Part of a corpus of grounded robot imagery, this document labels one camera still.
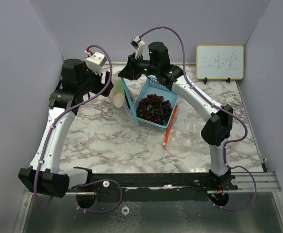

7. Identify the clear bag blue zipper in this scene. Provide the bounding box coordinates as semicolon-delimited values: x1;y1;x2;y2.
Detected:
109;71;138;124

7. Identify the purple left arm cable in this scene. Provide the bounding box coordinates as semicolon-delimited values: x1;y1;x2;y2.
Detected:
33;45;123;214

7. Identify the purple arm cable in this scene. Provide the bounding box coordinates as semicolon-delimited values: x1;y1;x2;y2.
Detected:
33;45;123;214
138;26;258;211

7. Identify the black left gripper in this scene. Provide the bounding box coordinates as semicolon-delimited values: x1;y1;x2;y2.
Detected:
78;62;113;97

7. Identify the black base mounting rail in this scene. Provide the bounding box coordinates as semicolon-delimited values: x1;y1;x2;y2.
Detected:
67;171;238;202

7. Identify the clear bag orange zipper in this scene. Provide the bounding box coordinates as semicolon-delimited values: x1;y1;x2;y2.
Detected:
162;105;205;149

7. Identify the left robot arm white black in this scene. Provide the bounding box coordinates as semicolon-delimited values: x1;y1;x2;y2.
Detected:
18;55;113;198

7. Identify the aluminium frame rail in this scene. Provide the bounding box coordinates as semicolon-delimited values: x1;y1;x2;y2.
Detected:
23;172;282;195

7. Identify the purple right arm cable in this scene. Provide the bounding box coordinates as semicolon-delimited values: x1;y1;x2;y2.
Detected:
138;26;258;211

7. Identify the blue plastic basket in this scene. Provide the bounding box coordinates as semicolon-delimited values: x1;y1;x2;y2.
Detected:
127;76;178;132

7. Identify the beige mushroom slice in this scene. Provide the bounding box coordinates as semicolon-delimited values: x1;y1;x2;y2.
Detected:
113;93;124;108

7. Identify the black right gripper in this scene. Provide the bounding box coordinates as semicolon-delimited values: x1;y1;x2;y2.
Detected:
117;53;158;82

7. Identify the dark grape bunch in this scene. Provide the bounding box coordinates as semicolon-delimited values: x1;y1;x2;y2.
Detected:
136;94;172;126

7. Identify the small whiteboard wooden frame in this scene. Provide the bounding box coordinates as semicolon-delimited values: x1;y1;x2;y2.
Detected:
196;44;245;81

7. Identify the green leaf vegetable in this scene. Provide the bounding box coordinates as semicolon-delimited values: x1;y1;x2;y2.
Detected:
113;82;124;95

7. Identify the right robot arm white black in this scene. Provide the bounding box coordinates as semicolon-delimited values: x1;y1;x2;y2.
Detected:
119;39;233;190

